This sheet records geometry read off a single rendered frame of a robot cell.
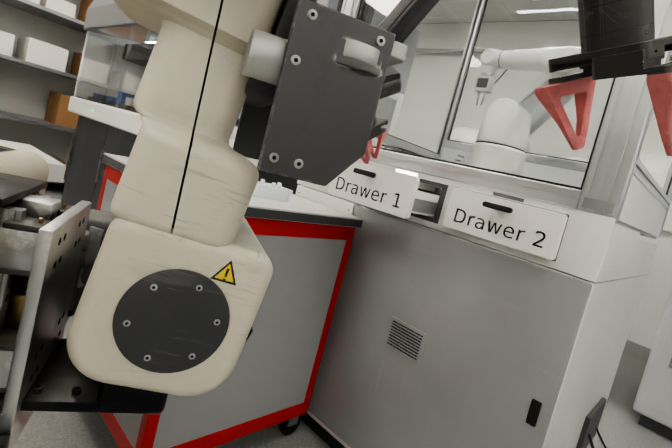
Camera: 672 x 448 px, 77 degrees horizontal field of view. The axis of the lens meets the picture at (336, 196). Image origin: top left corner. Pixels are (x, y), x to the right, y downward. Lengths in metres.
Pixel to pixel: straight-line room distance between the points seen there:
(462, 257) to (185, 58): 0.91
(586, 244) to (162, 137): 0.92
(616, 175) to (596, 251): 0.17
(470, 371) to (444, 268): 0.27
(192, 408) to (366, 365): 0.51
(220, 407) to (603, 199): 1.07
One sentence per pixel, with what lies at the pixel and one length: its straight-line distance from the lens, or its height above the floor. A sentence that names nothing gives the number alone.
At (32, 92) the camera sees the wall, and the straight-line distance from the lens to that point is 4.97.
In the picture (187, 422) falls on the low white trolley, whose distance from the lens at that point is 1.25.
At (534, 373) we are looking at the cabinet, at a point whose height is 0.55.
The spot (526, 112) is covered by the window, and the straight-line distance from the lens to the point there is 1.20.
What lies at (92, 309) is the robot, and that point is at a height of 0.73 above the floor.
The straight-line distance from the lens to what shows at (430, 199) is 1.19.
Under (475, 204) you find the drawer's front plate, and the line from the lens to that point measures 1.16.
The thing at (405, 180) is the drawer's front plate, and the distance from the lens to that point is 1.09.
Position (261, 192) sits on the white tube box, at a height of 0.78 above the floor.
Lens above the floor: 0.91
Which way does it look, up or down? 4 degrees down
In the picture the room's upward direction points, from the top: 14 degrees clockwise
